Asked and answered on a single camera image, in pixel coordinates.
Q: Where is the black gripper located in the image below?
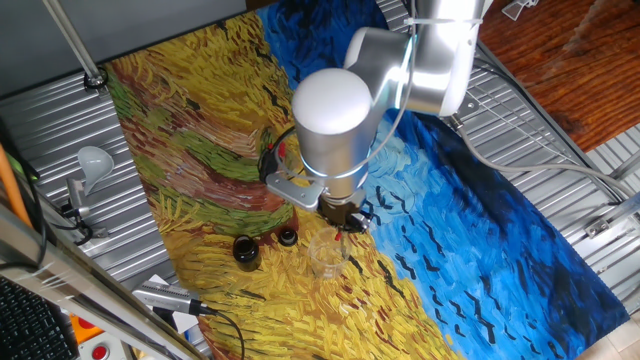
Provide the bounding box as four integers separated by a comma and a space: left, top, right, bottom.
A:
317, 189, 375, 237

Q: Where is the clear glass dropper beaker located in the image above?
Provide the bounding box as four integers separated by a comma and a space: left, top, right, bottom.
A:
258, 127, 302, 176

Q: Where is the clear plastic beaker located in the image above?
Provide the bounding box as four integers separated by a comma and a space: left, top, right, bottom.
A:
306, 227, 352, 281

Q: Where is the dark brown bottle cap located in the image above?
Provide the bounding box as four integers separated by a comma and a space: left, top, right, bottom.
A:
277, 227, 300, 248

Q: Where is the Van Gogh painting print cloth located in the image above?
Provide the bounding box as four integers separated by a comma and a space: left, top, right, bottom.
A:
103, 0, 631, 360

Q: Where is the brown glass bottle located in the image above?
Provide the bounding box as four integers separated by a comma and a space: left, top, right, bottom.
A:
231, 234, 263, 274

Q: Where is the white plastic funnel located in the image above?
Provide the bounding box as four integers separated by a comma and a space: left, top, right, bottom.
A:
76, 145, 116, 197

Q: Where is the clear plastic stand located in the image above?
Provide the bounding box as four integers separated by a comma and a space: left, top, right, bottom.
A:
501, 0, 540, 22

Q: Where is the grey box with red button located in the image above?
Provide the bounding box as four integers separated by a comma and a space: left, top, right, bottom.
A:
77, 332, 132, 360

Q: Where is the orange box with red button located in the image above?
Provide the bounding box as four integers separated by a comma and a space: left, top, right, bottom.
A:
69, 313, 105, 345

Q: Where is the metal tripod pole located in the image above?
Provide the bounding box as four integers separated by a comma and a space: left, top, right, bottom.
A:
41, 0, 110, 92

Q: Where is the orange pipe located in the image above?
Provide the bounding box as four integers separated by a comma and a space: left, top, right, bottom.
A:
0, 143, 32, 229

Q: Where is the black keyboard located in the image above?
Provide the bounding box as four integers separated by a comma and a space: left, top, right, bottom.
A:
0, 276, 79, 360

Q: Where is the wrist camera on silver bracket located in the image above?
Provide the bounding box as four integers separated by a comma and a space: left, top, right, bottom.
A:
257, 147, 327, 212

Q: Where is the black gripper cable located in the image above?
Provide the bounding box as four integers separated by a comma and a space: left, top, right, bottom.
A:
256, 125, 297, 184

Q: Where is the black camera cable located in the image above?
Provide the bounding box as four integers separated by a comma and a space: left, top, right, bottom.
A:
199, 302, 246, 360

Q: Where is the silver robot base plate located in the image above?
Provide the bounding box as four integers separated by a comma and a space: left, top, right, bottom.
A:
455, 97, 481, 120

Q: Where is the silver depth camera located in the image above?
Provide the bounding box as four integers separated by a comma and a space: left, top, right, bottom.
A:
131, 281, 217, 317

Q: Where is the metal table bracket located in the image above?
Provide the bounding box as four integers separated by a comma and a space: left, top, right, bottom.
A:
583, 192, 640, 240

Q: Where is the aluminium frame bar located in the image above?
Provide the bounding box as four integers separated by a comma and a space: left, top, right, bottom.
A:
0, 202, 209, 360

